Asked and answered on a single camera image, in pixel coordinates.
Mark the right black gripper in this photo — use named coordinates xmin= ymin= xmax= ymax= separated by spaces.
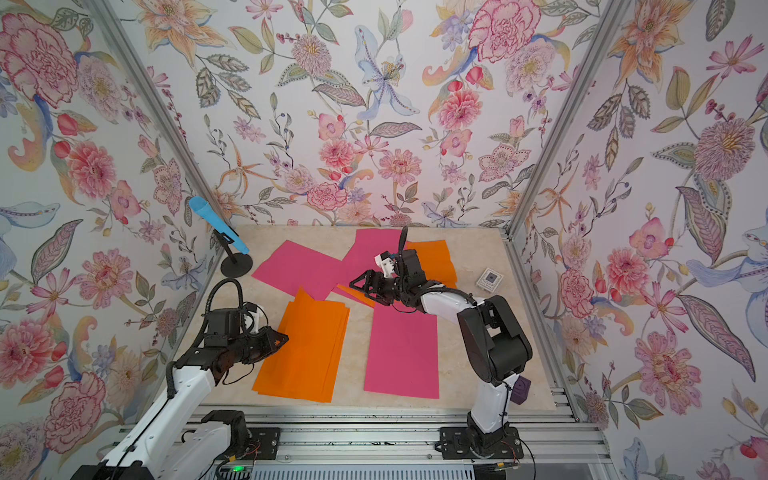
xmin=351 ymin=272 xmax=412 ymax=305

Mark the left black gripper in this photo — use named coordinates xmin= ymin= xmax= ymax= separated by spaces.
xmin=229 ymin=323 xmax=292 ymax=365

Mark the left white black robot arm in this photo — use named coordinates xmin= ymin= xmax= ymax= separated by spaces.
xmin=72 ymin=302 xmax=289 ymax=479

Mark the pink paper far left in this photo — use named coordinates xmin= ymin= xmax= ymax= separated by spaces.
xmin=252 ymin=240 xmax=342 ymax=301

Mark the white QR code card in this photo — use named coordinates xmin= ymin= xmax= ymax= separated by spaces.
xmin=476 ymin=268 xmax=504 ymax=293

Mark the blue microphone on stand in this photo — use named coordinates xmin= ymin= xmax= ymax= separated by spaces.
xmin=189 ymin=196 xmax=253 ymax=278

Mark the purple cube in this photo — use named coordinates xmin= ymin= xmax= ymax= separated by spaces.
xmin=510 ymin=376 xmax=532 ymax=405

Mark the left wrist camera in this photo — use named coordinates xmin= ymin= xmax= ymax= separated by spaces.
xmin=243 ymin=302 xmax=269 ymax=333

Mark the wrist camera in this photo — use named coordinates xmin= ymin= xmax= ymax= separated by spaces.
xmin=243 ymin=302 xmax=269 ymax=333
xmin=375 ymin=251 xmax=396 ymax=278

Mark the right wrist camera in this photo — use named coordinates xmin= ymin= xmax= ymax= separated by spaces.
xmin=375 ymin=251 xmax=396 ymax=278

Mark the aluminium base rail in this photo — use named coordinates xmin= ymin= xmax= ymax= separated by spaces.
xmin=95 ymin=404 xmax=619 ymax=480

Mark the left aluminium corner post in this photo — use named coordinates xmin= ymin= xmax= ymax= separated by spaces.
xmin=84 ymin=0 xmax=231 ymax=225

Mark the aluminium corner post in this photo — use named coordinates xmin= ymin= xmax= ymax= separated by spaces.
xmin=84 ymin=0 xmax=231 ymax=225
xmin=506 ymin=1 xmax=628 ymax=242

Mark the right aluminium corner post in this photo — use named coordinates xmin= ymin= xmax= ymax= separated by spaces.
xmin=506 ymin=1 xmax=628 ymax=242

